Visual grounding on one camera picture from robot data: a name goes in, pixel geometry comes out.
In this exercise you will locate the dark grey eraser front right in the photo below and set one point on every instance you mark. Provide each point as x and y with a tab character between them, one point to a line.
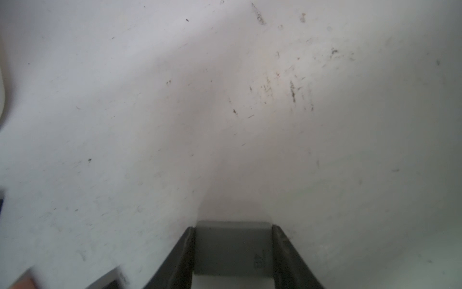
110	280

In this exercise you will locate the pink eraser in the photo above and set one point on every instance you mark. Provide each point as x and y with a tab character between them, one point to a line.
26	281

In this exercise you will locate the white storage box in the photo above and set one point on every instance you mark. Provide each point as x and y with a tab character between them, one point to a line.
2	94

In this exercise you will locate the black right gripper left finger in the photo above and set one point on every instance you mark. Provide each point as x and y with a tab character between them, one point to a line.
176	272

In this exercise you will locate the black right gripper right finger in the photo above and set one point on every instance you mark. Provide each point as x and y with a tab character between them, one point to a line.
290	270

